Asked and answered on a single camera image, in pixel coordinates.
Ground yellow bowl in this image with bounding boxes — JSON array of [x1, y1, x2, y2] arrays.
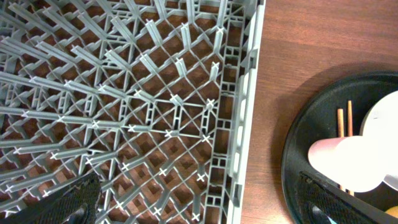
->
[[386, 206, 398, 218]]

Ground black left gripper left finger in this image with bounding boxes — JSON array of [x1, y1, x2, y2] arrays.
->
[[1, 173, 101, 224]]

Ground pink plastic cup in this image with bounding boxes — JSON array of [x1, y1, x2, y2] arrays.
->
[[308, 136, 397, 192]]

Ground grey round plate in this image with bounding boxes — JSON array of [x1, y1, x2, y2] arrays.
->
[[360, 91, 397, 190]]

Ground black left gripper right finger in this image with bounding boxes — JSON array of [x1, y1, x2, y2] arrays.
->
[[297, 172, 397, 223]]

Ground grey dishwasher rack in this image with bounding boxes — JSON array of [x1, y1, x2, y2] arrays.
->
[[1, 0, 266, 223]]

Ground wooden chopstick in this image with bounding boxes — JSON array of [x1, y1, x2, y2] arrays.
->
[[347, 100, 355, 197], [337, 108, 346, 192]]

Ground round black tray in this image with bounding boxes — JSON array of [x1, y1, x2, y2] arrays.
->
[[281, 72, 397, 223]]

